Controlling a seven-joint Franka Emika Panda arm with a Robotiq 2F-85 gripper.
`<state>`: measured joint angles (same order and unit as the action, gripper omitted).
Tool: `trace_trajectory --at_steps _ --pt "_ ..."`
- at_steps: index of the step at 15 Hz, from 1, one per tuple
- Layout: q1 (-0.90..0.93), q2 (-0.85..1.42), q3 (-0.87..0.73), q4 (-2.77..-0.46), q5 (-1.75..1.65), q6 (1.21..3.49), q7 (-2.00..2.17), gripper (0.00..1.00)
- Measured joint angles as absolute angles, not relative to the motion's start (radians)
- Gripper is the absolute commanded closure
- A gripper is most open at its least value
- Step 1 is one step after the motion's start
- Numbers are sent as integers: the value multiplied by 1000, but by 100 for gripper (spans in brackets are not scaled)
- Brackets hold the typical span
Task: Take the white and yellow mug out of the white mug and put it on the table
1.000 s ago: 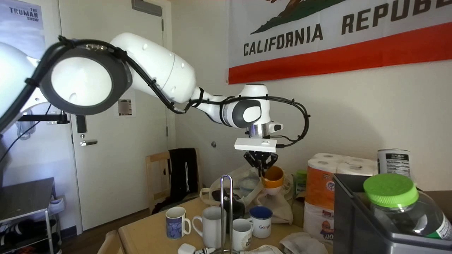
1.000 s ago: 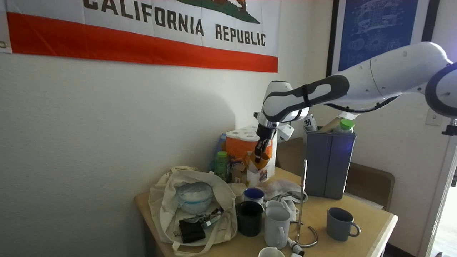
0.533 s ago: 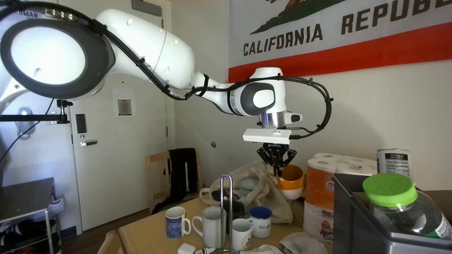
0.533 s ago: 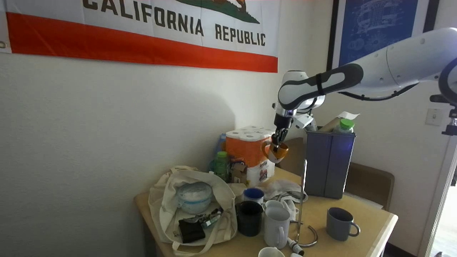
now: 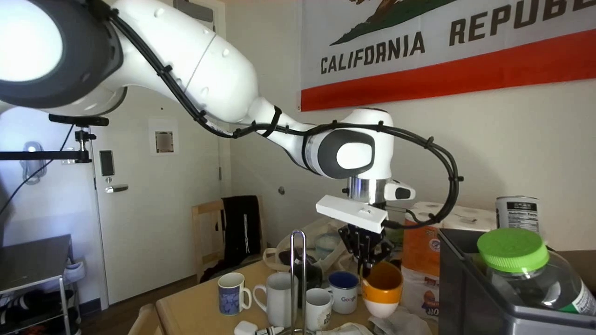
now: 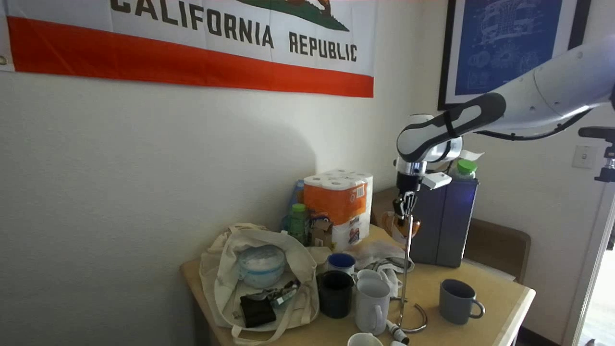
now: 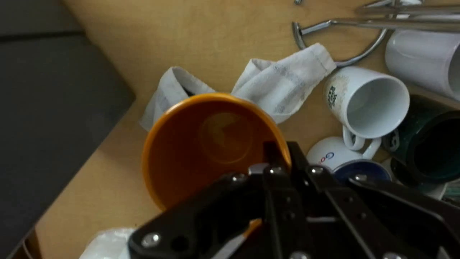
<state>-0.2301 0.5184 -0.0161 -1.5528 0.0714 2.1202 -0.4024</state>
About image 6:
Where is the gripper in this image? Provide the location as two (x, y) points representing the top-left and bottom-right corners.
(393, 173), (422, 220)

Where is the white mug with blue inside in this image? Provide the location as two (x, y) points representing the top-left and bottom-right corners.
(327, 252), (357, 276)

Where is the tall white mug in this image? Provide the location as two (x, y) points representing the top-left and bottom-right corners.
(354, 277), (391, 336)

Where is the grey mug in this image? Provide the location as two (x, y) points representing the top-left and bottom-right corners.
(438, 278), (486, 325)

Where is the black mug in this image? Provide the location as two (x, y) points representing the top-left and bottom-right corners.
(317, 270), (355, 319)

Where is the orange and white jar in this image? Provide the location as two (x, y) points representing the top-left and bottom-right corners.
(381, 211), (421, 245)

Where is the dark grey box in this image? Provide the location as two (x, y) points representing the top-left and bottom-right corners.
(409, 178), (480, 268)

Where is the white cloth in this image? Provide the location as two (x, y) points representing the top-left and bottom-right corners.
(344, 239), (415, 299)

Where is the metal hook stand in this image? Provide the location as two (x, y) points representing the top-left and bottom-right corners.
(388, 215), (429, 334)

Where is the pack of paper rolls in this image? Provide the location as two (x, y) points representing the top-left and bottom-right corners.
(303, 169), (374, 252)

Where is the green lidded jar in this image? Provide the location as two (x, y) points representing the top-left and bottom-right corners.
(451, 159), (478, 181)

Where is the small brown box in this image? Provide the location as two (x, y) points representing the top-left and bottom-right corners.
(310, 220), (334, 249)

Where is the wooden chair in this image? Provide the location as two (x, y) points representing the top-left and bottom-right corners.
(462, 218), (532, 285)

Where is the green capped bottle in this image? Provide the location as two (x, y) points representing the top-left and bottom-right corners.
(288, 203), (309, 246)

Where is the silver packet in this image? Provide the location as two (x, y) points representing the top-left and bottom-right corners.
(259, 281), (301, 309)

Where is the clear container with blue lid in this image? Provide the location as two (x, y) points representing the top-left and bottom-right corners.
(238, 245), (286, 289)

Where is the black wallet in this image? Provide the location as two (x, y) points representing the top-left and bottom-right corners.
(240, 294), (277, 329)

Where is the framed blue poster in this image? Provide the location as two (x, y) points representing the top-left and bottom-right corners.
(438, 0), (592, 111)

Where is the beige tote bag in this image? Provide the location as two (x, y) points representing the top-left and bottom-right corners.
(199, 223), (320, 346)

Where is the white and red flag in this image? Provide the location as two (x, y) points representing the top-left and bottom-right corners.
(0, 0), (376, 99)

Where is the wall switch plate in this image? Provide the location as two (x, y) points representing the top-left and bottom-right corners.
(572, 145), (598, 169)

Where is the camera on mount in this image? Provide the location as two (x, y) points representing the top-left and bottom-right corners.
(578, 126), (615, 183)

